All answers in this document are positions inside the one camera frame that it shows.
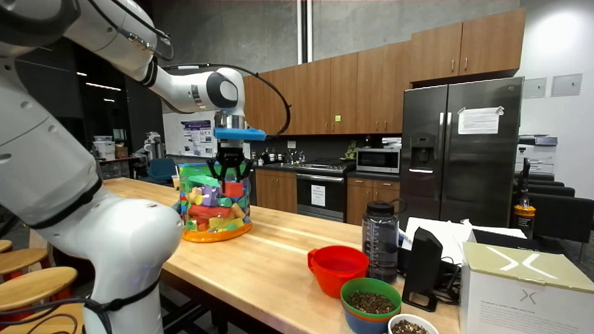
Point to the red measuring cup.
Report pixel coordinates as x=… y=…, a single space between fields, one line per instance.
x=337 y=264

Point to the dark water bottle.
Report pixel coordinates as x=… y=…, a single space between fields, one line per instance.
x=380 y=240

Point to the black stainless refrigerator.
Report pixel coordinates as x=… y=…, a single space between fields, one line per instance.
x=459 y=151

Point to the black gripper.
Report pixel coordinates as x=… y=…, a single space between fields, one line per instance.
x=229 y=160

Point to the wooden upper cabinets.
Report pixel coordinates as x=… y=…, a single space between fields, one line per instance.
x=363 y=92

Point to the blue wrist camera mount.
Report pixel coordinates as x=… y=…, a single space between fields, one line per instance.
x=240 y=134

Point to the clear toy bag with blocks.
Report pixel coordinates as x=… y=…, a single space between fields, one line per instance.
x=207 y=214

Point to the green bowl with beans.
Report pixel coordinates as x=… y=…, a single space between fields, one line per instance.
x=369 y=305

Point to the black oven range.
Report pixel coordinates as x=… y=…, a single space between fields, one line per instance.
x=322 y=190

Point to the white bowl with beans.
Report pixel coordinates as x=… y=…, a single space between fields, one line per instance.
x=409 y=324

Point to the black device on table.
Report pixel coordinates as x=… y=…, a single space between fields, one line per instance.
x=422 y=272

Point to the silver microwave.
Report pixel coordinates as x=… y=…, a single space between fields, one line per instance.
x=378 y=160

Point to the orange rectangular foam block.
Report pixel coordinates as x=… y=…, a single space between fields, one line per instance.
x=235 y=190

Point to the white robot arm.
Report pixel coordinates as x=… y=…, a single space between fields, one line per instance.
x=51 y=183

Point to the white cardboard box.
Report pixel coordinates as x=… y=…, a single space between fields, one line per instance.
x=523 y=292

